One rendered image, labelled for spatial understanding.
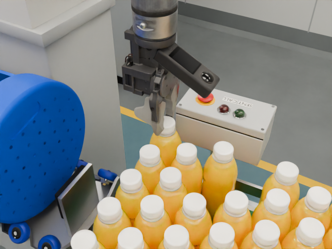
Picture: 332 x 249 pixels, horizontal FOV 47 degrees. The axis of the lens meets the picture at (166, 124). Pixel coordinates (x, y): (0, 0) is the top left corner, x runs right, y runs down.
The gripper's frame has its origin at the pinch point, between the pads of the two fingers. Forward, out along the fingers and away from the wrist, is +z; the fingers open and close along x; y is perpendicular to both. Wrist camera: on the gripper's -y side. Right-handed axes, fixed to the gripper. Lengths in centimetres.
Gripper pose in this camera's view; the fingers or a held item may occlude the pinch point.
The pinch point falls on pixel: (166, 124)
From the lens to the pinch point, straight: 76.6
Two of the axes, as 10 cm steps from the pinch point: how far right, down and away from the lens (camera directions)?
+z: 0.0, 7.5, 6.6
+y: -9.0, -2.9, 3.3
